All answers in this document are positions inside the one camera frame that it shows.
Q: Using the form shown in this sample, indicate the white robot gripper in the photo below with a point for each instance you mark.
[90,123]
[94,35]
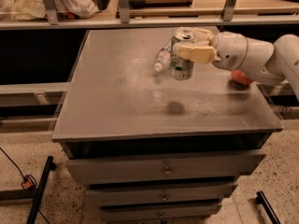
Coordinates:
[231,50]

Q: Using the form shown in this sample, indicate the silver 7up soda can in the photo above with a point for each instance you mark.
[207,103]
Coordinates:
[181,69]

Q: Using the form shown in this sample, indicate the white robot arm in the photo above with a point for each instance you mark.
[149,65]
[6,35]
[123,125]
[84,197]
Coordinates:
[259,60]

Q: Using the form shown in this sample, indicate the clear plastic water bottle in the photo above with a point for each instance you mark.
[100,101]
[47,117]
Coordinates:
[163,58]

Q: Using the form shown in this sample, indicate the orange round fruit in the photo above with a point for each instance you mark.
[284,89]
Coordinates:
[240,77]

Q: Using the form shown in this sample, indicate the grey drawer cabinet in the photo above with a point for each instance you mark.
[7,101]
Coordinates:
[116,105]

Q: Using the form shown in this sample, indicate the top grey drawer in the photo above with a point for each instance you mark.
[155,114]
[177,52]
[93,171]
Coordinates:
[127,169]

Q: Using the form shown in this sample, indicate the grey drawer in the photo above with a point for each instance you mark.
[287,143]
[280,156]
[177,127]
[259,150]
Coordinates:
[171,193]
[127,169]
[160,211]

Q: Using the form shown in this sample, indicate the middle grey drawer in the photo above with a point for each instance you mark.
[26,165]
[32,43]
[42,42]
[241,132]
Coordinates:
[171,193]

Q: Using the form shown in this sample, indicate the black stand leg right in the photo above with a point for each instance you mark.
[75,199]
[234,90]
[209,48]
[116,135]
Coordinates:
[261,199]

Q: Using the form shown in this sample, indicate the black stand leg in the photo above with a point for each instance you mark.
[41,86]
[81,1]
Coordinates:
[261,199]
[49,166]

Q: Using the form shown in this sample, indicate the bottom grey drawer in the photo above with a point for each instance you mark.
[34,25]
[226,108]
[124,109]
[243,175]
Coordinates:
[160,211]

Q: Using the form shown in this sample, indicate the white crumpled cloth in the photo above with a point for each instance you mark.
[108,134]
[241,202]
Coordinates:
[29,10]

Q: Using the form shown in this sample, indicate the black stand leg left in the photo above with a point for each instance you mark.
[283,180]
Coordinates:
[49,166]

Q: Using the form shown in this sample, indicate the grey metal rail frame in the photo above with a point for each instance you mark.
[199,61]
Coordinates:
[119,14]

